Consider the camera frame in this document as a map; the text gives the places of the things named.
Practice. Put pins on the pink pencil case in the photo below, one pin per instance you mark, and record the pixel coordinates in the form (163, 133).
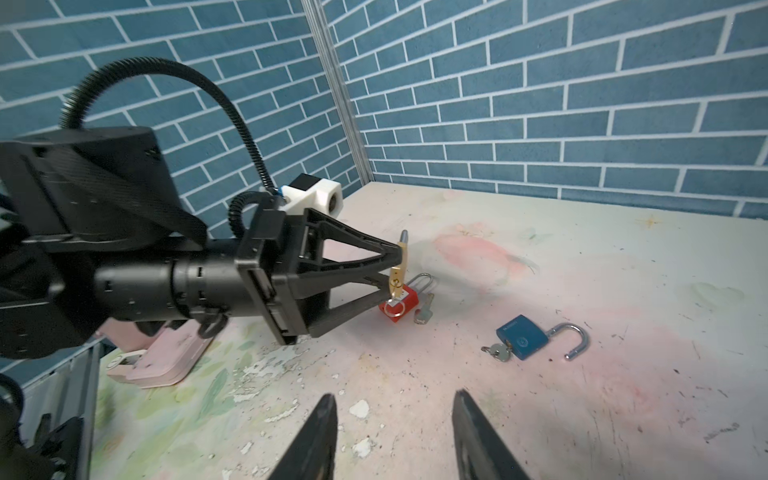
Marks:
(151, 361)

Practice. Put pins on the blue padlock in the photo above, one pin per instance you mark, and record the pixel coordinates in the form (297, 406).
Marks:
(521, 338)

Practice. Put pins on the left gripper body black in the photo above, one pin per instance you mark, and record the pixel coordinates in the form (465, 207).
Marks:
(267, 260)

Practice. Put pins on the large brass padlock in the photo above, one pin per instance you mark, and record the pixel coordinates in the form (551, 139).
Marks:
(397, 276)

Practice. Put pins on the red padlock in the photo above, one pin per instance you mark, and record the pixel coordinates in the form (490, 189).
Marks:
(416, 287)

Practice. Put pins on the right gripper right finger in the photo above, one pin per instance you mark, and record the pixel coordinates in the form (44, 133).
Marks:
(480, 452)

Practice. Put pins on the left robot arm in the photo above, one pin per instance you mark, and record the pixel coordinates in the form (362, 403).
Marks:
(95, 230)

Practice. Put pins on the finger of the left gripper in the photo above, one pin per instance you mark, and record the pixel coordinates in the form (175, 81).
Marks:
(320, 228)
(304, 304)

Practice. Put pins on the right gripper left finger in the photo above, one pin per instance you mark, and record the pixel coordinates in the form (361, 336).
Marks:
(311, 455)

